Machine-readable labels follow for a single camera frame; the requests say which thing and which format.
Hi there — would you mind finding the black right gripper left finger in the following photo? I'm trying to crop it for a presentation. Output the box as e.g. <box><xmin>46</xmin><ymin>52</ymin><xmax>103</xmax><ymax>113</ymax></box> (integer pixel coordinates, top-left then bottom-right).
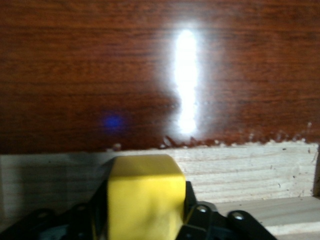
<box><xmin>0</xmin><ymin>179</ymin><xmax>111</xmax><ymax>240</ymax></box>

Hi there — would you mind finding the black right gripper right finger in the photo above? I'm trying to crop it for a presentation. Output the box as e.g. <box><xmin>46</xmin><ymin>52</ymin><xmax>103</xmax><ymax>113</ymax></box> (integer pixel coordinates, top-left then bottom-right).
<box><xmin>182</xmin><ymin>181</ymin><xmax>276</xmax><ymax>240</ymax></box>

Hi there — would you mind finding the wooden drawer with silver handle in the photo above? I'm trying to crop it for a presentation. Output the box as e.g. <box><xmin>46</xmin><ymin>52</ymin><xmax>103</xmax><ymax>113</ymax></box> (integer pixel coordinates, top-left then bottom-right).
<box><xmin>0</xmin><ymin>142</ymin><xmax>320</xmax><ymax>240</ymax></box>

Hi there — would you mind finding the yellow cube block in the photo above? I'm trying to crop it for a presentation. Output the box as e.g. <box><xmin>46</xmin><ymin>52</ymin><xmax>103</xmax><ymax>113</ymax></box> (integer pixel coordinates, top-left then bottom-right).
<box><xmin>103</xmin><ymin>154</ymin><xmax>187</xmax><ymax>240</ymax></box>

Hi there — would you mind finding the dark brown wooden box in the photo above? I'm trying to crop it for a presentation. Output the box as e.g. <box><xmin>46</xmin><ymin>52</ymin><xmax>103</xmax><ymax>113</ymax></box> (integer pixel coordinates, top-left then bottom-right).
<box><xmin>0</xmin><ymin>0</ymin><xmax>320</xmax><ymax>154</ymax></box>

